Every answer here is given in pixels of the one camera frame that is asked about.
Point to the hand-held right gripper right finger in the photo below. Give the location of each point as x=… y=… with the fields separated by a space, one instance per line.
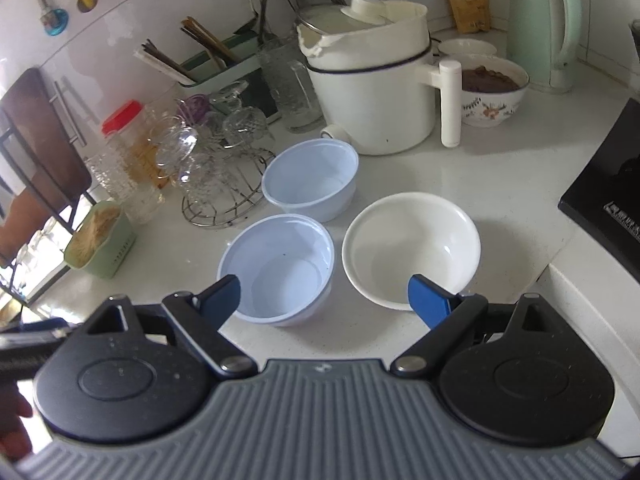
x=430 y=302

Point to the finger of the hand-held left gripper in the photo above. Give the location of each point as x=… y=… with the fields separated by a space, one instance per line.
x=30 y=342

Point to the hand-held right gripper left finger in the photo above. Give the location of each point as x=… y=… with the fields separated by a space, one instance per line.
x=222 y=302

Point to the plain white bowl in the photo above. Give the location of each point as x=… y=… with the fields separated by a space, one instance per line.
x=410 y=250

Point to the pale blue plastic bowl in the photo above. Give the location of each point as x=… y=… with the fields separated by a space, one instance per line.
x=310 y=185
x=280 y=275

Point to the person's left hand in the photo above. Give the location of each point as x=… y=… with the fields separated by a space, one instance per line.
x=12 y=430

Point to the clear drinking glass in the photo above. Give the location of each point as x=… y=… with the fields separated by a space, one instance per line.
x=35 y=249
x=19 y=265
x=51 y=234

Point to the green plastic basket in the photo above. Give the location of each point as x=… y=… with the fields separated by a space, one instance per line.
x=112 y=255

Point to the tan dried noodles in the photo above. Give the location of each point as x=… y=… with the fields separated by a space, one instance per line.
x=92 y=232

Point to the set of glass cups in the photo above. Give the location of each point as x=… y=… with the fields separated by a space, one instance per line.
x=200 y=160

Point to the glass jar red lid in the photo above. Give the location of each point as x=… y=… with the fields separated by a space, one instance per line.
x=125 y=160

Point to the floral ceramic bowl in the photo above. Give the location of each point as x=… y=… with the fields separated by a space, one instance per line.
x=492 y=102

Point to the white electric pot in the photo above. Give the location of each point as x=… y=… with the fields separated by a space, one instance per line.
x=370 y=100

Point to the black stove top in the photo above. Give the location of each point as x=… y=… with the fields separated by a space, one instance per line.
x=610 y=175

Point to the dark brown cutting board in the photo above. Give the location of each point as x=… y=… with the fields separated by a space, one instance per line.
x=40 y=120

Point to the clear glass mug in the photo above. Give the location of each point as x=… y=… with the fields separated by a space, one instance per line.
x=292 y=85

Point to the chopstick holder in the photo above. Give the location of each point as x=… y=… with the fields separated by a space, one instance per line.
x=225 y=67

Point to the bunch of chopsticks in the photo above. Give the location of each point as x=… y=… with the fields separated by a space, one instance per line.
x=170 y=62

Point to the small white bowl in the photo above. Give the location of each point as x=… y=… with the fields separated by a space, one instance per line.
x=467 y=47

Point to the pale green electric kettle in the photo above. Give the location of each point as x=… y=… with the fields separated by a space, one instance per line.
x=542 y=25

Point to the yellow snack packet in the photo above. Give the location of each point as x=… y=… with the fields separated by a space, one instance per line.
x=467 y=2

